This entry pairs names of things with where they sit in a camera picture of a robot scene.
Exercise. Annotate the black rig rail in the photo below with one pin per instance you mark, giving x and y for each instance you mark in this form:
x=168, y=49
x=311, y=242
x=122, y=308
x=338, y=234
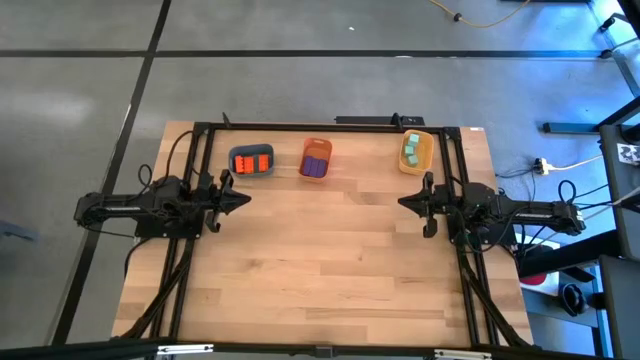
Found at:
x=75, y=350

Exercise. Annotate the grey furniture foot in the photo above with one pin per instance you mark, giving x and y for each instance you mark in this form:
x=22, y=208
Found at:
x=15, y=231

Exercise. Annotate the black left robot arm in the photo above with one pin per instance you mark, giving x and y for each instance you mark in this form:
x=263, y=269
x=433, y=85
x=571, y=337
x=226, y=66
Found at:
x=115, y=207

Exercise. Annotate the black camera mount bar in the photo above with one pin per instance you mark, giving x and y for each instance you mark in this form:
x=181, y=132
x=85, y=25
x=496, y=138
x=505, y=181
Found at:
x=370, y=120

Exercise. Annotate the blue plastic bin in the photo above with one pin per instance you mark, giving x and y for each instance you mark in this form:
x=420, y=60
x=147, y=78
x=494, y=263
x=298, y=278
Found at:
x=252, y=150

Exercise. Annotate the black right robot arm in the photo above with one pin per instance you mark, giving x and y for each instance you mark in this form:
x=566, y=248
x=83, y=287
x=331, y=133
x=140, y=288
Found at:
x=530, y=215

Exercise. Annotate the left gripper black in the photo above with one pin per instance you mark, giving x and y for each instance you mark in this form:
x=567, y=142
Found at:
x=215, y=200

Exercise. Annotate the orange plastic bin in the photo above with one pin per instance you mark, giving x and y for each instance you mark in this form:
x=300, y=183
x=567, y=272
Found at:
x=316, y=145

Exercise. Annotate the red round object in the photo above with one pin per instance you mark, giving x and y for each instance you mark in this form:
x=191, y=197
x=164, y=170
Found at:
x=534, y=280

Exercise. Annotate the yellow plastic bin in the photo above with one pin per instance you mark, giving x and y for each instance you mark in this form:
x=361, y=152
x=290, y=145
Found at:
x=426, y=160

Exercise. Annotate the black white marker tag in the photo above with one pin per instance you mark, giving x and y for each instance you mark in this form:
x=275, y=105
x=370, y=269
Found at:
x=629, y=154

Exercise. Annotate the metal desk frame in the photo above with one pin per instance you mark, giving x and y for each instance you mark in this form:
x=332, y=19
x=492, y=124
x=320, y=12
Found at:
x=625, y=65

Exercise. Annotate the silver metal bracket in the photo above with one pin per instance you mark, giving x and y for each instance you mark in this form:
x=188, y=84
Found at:
x=462, y=355
x=185, y=349

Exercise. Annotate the black headphones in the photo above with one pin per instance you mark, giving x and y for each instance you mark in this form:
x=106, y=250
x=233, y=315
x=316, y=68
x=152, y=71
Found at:
x=563, y=299

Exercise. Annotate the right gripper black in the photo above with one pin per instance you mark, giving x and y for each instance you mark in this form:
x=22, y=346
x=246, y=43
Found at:
x=441, y=202

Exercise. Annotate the white power strip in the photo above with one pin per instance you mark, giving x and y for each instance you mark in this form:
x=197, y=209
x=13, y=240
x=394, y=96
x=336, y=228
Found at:
x=540, y=165

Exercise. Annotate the black desk foot bar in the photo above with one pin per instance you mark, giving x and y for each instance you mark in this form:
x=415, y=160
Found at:
x=570, y=128

